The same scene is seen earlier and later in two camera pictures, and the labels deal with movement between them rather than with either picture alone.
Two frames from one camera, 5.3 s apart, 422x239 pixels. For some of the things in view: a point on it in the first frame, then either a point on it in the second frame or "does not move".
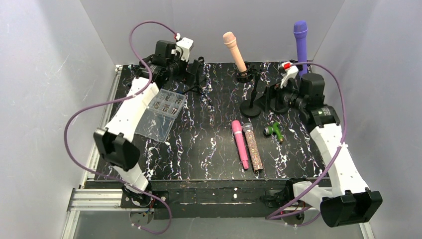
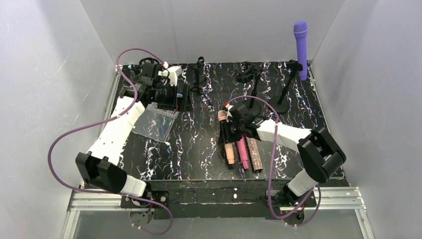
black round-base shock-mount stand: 249,108 does not move
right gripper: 275,97 → 229,123
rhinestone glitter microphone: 248,128 does not move
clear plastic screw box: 157,120 does not move
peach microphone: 230,40 → 223,116
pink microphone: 237,127 does not move
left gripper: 191,66 → 179,97
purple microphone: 300,30 does not move
